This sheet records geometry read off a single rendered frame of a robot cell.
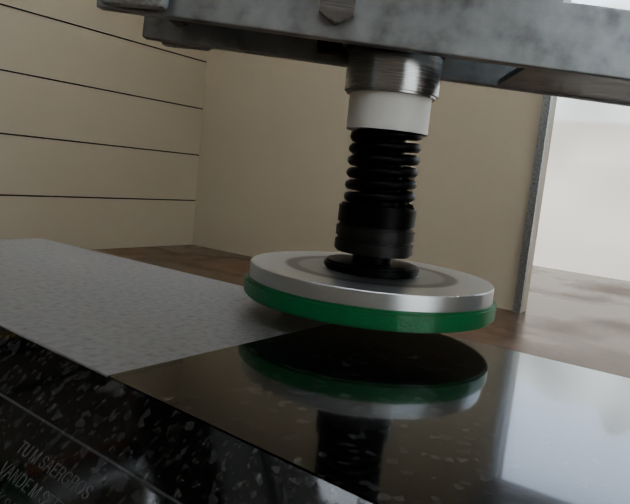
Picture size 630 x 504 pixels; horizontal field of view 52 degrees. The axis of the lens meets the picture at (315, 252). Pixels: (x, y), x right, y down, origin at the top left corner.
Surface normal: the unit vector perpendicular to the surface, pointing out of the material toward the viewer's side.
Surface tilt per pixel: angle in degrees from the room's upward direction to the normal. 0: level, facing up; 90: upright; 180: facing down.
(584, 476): 0
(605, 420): 0
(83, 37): 90
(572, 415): 0
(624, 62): 90
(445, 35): 90
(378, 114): 90
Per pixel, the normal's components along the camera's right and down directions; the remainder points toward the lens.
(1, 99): 0.82, 0.15
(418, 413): 0.11, -0.99
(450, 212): -0.56, 0.04
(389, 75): -0.15, 0.11
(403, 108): 0.23, 0.15
